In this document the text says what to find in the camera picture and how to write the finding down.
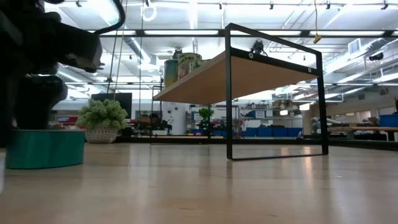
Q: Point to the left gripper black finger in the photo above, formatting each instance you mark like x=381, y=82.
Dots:
x=7, y=109
x=40, y=102

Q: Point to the teal label tin can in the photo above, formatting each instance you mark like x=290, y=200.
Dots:
x=46, y=149

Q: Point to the peaches label tin can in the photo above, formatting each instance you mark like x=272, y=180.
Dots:
x=186, y=63

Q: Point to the green orange label tin can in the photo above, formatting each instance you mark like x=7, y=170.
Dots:
x=200, y=63

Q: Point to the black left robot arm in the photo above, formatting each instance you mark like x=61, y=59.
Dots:
x=12, y=6

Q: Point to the red storage bin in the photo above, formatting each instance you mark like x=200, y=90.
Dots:
x=66, y=121

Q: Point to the green succulent in pot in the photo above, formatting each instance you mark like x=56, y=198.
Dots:
x=101, y=118

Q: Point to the black monitor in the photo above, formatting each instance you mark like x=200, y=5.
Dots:
x=124, y=102

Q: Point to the black overhead rig beam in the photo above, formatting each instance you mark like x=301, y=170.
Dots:
x=180, y=32

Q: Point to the small background potted plant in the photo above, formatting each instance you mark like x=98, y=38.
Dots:
x=206, y=114

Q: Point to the black ceiling device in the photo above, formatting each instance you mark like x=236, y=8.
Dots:
x=257, y=47

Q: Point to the row of blue bins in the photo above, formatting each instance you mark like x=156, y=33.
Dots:
x=273, y=132

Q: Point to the background wooden table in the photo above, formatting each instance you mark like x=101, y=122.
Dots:
x=363, y=128

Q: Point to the wooden shelf black metal frame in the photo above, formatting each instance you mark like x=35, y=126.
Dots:
x=248, y=77

